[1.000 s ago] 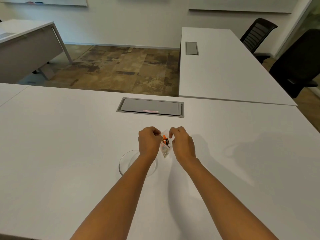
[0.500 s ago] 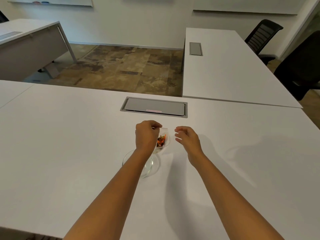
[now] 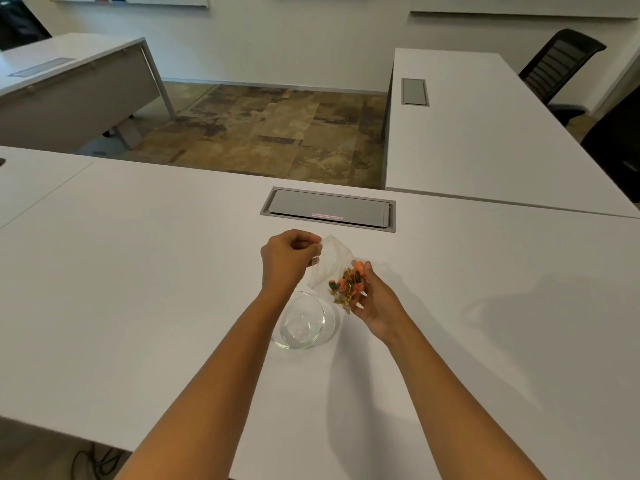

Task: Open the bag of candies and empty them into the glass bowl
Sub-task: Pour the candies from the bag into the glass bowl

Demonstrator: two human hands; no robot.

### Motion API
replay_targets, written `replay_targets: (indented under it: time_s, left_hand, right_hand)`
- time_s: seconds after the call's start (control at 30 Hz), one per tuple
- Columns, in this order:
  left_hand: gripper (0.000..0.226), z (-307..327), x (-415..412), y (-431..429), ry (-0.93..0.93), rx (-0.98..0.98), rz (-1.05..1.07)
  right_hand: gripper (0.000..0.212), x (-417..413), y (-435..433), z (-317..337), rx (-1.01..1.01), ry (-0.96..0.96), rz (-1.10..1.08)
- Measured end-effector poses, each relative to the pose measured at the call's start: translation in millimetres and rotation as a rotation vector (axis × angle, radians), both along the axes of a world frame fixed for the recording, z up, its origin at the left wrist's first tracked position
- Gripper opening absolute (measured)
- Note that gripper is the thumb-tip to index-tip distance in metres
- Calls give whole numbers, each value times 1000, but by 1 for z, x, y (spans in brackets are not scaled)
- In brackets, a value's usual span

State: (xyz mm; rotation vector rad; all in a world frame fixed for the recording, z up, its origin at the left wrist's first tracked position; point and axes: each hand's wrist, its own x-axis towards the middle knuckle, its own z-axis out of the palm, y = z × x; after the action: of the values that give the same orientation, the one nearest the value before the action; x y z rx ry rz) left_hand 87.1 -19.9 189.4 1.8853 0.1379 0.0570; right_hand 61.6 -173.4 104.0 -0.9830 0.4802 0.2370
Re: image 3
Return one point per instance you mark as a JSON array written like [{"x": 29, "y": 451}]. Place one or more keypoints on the person's left hand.
[{"x": 282, "y": 259}]

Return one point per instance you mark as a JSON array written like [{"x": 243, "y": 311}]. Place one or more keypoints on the person's right forearm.
[{"x": 450, "y": 399}]

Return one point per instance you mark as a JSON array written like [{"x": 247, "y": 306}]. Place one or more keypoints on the person's right hand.
[{"x": 382, "y": 307}]

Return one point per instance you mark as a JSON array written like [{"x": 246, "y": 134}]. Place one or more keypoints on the white desk with panel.
[{"x": 75, "y": 99}]

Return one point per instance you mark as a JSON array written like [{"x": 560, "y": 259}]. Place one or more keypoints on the long white table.
[{"x": 490, "y": 139}]

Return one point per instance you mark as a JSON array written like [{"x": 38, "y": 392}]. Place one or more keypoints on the clear plastic bag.
[{"x": 332, "y": 257}]

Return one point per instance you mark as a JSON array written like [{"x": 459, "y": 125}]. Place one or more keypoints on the person's left fingers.
[{"x": 306, "y": 243}]

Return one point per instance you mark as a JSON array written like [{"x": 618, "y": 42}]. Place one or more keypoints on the person's right thumb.
[{"x": 372, "y": 275}]

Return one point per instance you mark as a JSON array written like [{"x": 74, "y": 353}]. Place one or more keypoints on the pile of colourful push pins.
[{"x": 346, "y": 287}]

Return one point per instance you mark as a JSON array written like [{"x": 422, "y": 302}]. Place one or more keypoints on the clear glass bowl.
[{"x": 302, "y": 324}]

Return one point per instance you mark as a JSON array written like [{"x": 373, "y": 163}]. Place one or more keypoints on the person's left forearm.
[{"x": 215, "y": 384}]

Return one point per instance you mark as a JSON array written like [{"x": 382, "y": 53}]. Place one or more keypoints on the plain whiteboard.
[{"x": 525, "y": 4}]

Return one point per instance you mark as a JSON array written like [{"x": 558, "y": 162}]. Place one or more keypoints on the black mesh office chair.
[{"x": 557, "y": 62}]

